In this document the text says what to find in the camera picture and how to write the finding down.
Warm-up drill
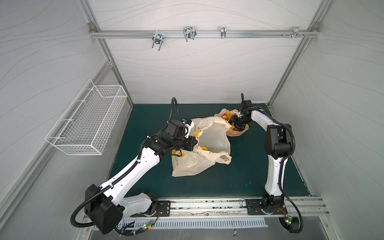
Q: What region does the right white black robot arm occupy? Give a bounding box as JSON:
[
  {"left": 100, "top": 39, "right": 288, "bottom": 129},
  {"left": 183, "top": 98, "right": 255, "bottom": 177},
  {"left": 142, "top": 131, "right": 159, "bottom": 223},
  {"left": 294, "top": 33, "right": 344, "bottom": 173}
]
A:
[{"left": 229, "top": 94, "right": 304, "bottom": 234}]

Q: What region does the metal hook clamp middle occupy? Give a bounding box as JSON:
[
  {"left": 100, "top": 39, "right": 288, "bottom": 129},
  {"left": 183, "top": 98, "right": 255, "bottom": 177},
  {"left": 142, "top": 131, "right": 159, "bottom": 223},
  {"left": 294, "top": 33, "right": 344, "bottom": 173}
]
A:
[{"left": 183, "top": 26, "right": 197, "bottom": 42}]

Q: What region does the cream banana-print plastic bag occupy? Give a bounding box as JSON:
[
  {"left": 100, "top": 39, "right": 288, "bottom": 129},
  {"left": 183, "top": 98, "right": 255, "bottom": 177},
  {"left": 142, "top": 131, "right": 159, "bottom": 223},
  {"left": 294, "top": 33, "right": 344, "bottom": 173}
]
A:
[{"left": 172, "top": 117, "right": 232, "bottom": 177}]

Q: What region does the metal hook clamp left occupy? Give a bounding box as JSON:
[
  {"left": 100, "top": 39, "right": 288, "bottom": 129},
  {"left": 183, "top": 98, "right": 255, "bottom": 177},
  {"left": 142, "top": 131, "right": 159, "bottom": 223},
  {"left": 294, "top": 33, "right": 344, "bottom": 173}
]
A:
[{"left": 152, "top": 33, "right": 164, "bottom": 51}]

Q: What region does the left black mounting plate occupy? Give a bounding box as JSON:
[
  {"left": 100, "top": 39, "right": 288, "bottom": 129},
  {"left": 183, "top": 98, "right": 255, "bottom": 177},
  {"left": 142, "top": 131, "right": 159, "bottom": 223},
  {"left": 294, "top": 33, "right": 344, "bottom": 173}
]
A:
[{"left": 131, "top": 201, "right": 171, "bottom": 218}]

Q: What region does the left black base cable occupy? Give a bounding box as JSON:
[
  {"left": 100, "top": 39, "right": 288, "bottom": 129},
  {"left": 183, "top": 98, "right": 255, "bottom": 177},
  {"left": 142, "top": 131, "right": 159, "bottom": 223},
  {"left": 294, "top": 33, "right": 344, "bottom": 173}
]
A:
[{"left": 113, "top": 208, "right": 161, "bottom": 237}]

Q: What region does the white slotted cable duct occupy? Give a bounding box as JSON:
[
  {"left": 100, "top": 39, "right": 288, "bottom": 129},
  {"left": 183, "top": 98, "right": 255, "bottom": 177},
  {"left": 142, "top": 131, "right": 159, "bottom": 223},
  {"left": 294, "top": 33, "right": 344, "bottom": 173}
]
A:
[{"left": 116, "top": 218, "right": 269, "bottom": 231}]

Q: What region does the white wire basket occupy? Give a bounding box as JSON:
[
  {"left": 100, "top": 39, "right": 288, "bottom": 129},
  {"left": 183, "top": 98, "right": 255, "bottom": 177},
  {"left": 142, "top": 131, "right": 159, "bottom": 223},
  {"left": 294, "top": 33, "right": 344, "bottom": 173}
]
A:
[{"left": 45, "top": 80, "right": 127, "bottom": 156}]

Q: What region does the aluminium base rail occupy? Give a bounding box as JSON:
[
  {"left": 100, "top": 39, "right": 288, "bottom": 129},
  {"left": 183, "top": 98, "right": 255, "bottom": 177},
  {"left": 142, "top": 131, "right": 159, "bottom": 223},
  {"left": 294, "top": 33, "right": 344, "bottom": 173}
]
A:
[{"left": 121, "top": 197, "right": 330, "bottom": 220}]

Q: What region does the metal bracket clamp right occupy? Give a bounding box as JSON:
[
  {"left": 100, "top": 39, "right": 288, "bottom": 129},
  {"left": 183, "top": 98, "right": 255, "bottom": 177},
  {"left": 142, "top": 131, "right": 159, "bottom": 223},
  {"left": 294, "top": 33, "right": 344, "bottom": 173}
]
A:
[{"left": 282, "top": 27, "right": 309, "bottom": 39}]

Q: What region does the aluminium top crossbar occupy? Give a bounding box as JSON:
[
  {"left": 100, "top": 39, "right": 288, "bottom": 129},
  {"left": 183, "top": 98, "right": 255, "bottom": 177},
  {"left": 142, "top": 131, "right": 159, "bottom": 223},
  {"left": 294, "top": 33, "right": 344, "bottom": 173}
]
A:
[{"left": 90, "top": 28, "right": 321, "bottom": 39}]

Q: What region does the metal hook clamp small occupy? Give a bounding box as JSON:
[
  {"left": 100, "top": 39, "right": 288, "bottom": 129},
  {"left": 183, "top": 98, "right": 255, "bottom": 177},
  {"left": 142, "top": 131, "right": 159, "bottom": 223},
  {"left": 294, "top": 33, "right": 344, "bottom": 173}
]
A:
[{"left": 221, "top": 27, "right": 227, "bottom": 39}]

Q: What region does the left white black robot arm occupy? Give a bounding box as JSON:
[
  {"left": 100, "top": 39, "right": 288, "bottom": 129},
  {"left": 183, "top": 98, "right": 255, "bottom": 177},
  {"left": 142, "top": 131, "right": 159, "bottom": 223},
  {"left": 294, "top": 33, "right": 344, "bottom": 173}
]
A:
[{"left": 70, "top": 118, "right": 198, "bottom": 237}]

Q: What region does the pink scalloped fruit bowl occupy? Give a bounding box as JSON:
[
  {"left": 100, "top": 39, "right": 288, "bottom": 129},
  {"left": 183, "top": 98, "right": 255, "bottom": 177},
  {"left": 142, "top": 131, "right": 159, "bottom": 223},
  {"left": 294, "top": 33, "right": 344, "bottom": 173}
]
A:
[{"left": 214, "top": 109, "right": 249, "bottom": 137}]

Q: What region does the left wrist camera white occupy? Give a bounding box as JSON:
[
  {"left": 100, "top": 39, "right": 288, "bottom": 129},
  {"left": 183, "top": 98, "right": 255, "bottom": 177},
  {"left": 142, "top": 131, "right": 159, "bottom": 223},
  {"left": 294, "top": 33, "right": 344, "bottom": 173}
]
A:
[{"left": 183, "top": 119, "right": 194, "bottom": 138}]

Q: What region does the black mounting plate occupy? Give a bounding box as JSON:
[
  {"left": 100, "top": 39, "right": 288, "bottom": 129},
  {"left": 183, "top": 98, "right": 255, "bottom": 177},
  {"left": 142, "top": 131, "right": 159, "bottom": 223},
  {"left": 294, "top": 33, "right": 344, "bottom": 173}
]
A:
[
  {"left": 131, "top": 201, "right": 171, "bottom": 218},
  {"left": 245, "top": 199, "right": 288, "bottom": 216}
]

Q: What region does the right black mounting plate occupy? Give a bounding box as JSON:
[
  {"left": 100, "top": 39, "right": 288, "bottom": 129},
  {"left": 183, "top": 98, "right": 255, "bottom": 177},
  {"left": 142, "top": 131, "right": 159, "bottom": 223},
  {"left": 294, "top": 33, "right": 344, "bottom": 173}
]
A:
[{"left": 245, "top": 199, "right": 288, "bottom": 216}]

